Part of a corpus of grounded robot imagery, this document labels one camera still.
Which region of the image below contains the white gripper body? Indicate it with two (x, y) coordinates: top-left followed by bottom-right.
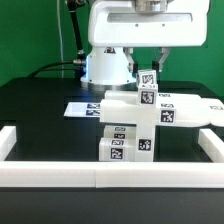
(88, 0), (210, 47)

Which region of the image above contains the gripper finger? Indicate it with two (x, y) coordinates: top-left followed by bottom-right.
(123, 47), (138, 73)
(152, 47), (170, 73)

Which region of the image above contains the white tagged cube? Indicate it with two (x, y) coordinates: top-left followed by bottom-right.
(136, 69), (157, 86)
(137, 84), (158, 106)

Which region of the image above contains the white chair back frame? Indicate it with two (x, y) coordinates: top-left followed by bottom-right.
(100, 91), (224, 127)

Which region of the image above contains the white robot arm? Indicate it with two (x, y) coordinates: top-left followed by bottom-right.
(81, 0), (211, 87)

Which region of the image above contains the white marker sheet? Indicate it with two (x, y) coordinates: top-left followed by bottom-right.
(64, 102), (100, 117)

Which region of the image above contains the white U-shaped barrier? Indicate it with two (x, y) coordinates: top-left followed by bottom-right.
(0, 126), (224, 188)

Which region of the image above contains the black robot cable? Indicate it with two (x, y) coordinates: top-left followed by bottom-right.
(27, 0), (88, 80)

